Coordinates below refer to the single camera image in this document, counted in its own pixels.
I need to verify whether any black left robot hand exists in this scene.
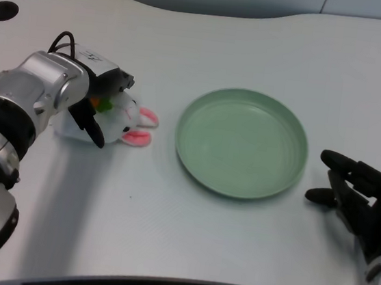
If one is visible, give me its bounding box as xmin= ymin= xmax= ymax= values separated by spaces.
xmin=60 ymin=42 xmax=139 ymax=152

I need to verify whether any white rabbit plush doll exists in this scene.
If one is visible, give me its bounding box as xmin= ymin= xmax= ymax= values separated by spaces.
xmin=51 ymin=82 xmax=163 ymax=152

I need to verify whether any green round plate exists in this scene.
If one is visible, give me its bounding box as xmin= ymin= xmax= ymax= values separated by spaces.
xmin=168 ymin=81 xmax=315 ymax=207

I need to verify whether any black table grommet hole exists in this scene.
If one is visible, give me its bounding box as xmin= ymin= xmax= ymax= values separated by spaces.
xmin=0 ymin=0 xmax=21 ymax=24

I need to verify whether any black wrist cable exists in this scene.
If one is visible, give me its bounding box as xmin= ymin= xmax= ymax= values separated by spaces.
xmin=47 ymin=29 xmax=79 ymax=60

